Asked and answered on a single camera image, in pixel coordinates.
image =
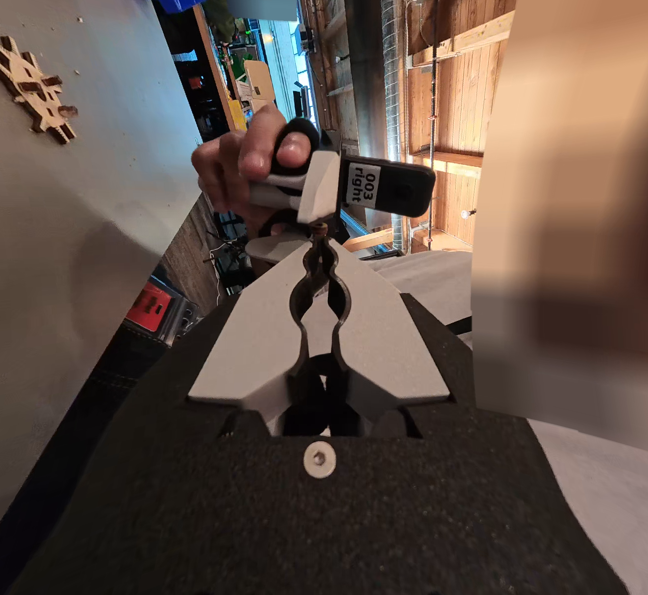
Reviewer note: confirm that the smooth metal duct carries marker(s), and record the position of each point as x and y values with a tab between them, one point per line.
362	22

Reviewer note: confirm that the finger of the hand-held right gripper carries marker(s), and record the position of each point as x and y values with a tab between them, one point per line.
319	190

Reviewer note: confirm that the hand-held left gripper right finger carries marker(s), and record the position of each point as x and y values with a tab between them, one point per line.
390	347

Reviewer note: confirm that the red and silver case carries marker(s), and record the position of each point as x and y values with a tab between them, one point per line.
149	304

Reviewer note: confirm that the small notched wooden stick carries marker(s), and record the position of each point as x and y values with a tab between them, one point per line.
319	233

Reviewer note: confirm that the corrugated silver duct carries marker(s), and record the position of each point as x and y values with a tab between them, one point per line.
392	73

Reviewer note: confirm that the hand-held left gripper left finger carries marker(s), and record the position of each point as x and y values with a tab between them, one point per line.
243	341

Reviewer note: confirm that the wooden spiked gear wheel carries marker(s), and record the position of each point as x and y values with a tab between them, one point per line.
30	101

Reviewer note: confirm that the dark trousers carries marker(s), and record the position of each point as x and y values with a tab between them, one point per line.
116	367

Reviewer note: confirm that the person's right hand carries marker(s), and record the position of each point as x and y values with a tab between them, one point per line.
228	169

